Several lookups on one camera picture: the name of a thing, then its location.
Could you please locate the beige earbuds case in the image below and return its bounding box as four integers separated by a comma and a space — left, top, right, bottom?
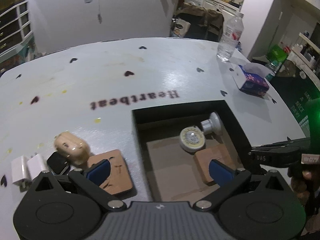
54, 131, 91, 166

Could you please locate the black smartwatch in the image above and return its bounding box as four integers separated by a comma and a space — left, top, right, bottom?
47, 152, 70, 175

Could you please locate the white charger plug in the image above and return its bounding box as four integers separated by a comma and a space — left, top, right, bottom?
11, 155, 31, 190
27, 154, 49, 180

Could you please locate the black cardboard box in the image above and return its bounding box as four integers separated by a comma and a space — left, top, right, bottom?
132, 100, 251, 203

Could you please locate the right hand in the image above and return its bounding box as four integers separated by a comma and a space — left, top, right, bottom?
291, 170, 319, 205

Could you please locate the round white tape measure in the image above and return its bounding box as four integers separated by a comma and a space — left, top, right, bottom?
179, 126, 206, 153

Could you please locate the purple floral tissue box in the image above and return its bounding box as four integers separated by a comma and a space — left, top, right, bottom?
232, 62, 271, 97

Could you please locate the green plastic bag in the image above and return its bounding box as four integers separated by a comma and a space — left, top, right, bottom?
266, 44, 287, 64

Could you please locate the clear plastic water bottle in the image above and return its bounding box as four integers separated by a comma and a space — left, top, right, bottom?
216, 12, 244, 62

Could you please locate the brown armchair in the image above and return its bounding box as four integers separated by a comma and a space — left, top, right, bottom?
170, 3, 224, 42

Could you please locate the white drawer cabinet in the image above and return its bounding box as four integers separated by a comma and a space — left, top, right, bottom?
1, 1, 34, 62

